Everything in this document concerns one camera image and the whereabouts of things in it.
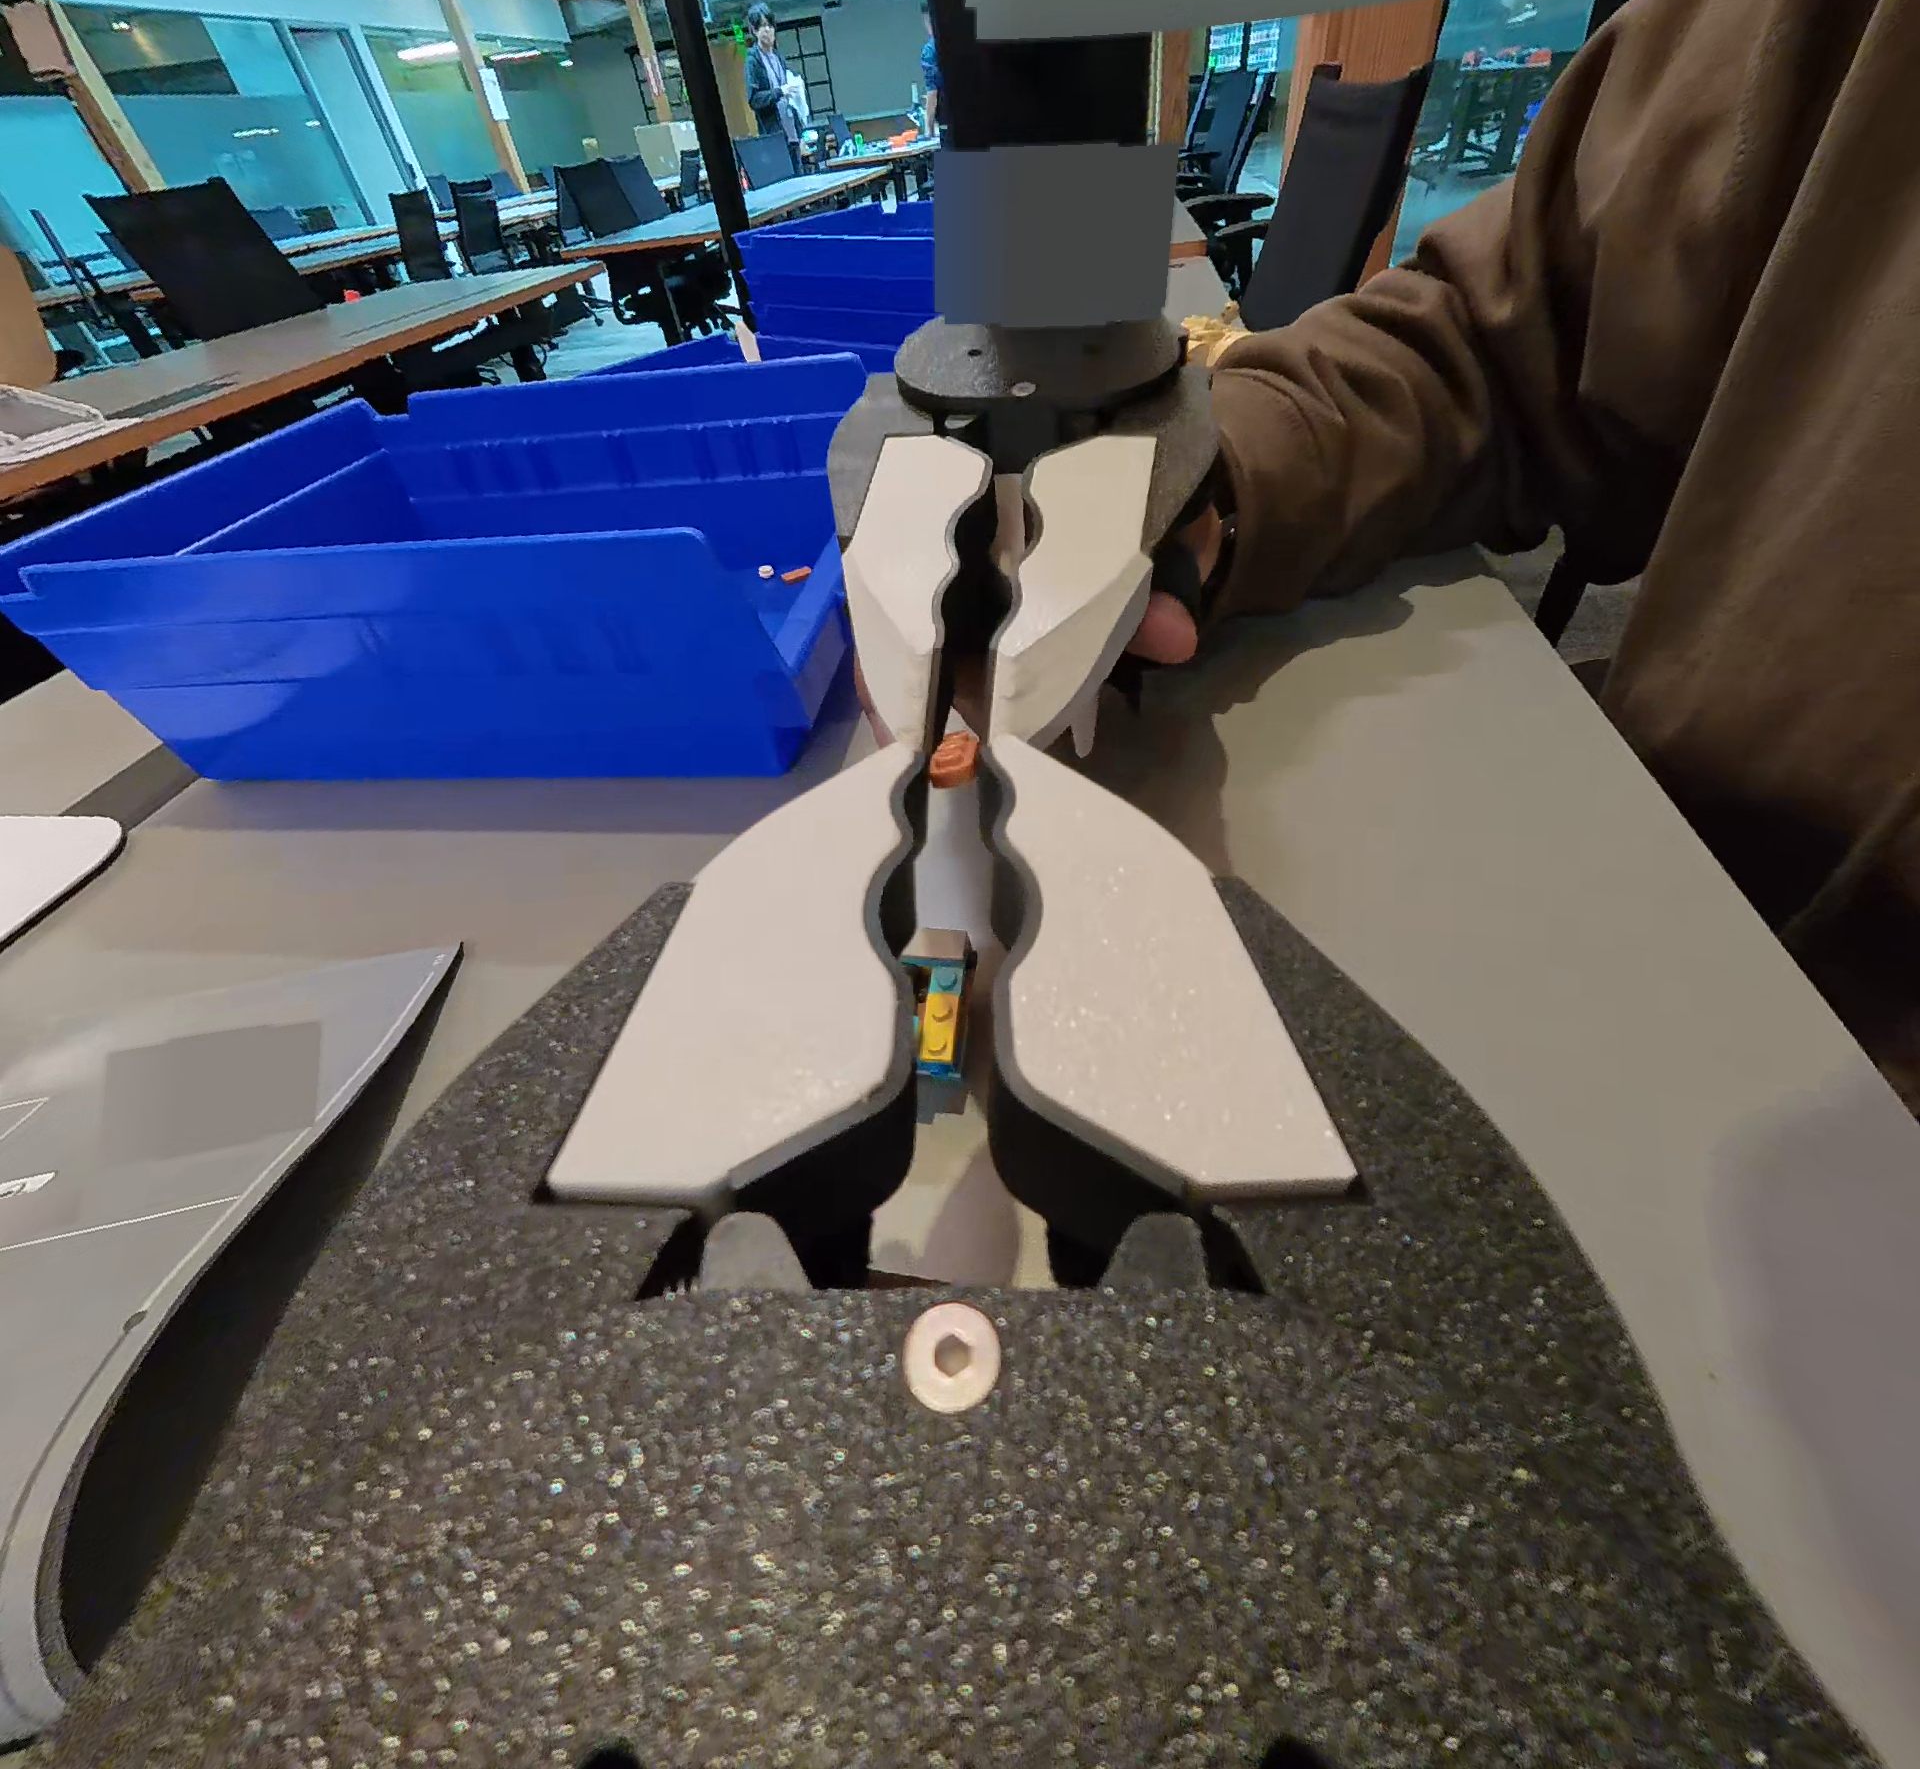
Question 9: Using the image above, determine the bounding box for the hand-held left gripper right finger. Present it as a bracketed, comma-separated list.
[979, 733, 1361, 1285]

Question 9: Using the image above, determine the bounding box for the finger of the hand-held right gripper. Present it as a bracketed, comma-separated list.
[990, 430, 1159, 760]
[838, 430, 998, 755]

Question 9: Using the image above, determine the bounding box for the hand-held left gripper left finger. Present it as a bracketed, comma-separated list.
[544, 739, 935, 1285]

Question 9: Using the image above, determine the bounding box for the small colourful toy brick build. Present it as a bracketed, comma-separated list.
[902, 930, 976, 1124]

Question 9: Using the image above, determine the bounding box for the blue plastic bin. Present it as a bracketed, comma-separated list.
[0, 350, 868, 784]

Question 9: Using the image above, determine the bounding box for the person's right forearm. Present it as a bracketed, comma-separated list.
[1206, 210, 1653, 624]

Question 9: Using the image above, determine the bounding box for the grey desk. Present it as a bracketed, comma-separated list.
[0, 542, 1920, 1769]

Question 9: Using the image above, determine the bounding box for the person's right hand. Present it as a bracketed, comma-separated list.
[1129, 513, 1243, 671]

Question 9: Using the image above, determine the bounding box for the stack of blue bins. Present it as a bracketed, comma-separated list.
[731, 201, 939, 375]

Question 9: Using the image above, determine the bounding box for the black office chair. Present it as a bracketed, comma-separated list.
[86, 180, 287, 346]
[1242, 63, 1435, 334]

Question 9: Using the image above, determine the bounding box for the long wooden table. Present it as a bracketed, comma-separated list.
[0, 260, 605, 503]
[563, 172, 932, 301]

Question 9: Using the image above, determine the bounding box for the black pole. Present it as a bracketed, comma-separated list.
[629, 0, 753, 286]

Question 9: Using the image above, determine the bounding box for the open grey instruction booklet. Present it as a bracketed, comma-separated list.
[0, 943, 464, 1712]

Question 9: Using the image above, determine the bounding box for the person's torso in brown top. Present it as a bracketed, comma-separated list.
[1545, 0, 1920, 1103]

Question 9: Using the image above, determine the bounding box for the clear plastic tray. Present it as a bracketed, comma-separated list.
[0, 386, 100, 468]

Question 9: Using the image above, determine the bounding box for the wooden chair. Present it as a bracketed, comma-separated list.
[0, 247, 61, 392]

